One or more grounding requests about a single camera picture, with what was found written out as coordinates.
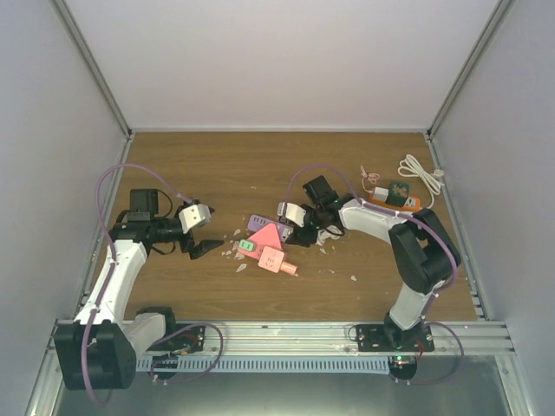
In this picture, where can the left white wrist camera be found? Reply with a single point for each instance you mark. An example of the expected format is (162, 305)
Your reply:
(191, 216)

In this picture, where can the green plug adapter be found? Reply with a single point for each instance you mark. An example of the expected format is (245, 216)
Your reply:
(247, 248)

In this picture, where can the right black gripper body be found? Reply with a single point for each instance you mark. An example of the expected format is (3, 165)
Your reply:
(302, 237)

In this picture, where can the aluminium front rail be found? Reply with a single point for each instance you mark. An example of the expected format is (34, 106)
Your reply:
(243, 338)

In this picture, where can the pink cube socket adapter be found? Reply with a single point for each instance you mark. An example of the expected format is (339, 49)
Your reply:
(271, 259)

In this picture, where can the purple power strip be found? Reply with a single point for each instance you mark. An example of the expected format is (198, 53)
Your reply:
(257, 223)

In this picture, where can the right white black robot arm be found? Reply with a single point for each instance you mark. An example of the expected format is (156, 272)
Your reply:
(425, 255)

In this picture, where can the orange power strip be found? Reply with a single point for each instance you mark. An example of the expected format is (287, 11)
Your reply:
(413, 204)

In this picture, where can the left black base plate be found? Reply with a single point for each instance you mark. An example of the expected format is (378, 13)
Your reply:
(186, 342)

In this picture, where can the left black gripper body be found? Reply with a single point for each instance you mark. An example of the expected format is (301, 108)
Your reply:
(187, 243)

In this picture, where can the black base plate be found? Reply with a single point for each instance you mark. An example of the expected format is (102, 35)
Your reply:
(186, 342)
(373, 338)

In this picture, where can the pink triangular socket adapter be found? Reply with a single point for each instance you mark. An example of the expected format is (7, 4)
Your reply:
(267, 236)

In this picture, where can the dark green cube adapter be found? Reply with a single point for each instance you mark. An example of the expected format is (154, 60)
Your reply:
(398, 194)

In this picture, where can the white charger plug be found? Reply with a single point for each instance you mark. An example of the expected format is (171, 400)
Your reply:
(380, 193)

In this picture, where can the grey slotted cable duct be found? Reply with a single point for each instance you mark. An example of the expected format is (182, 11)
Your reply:
(277, 364)

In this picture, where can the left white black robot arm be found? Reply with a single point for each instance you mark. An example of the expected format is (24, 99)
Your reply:
(97, 350)

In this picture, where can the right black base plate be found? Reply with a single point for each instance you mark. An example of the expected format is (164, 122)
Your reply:
(373, 338)

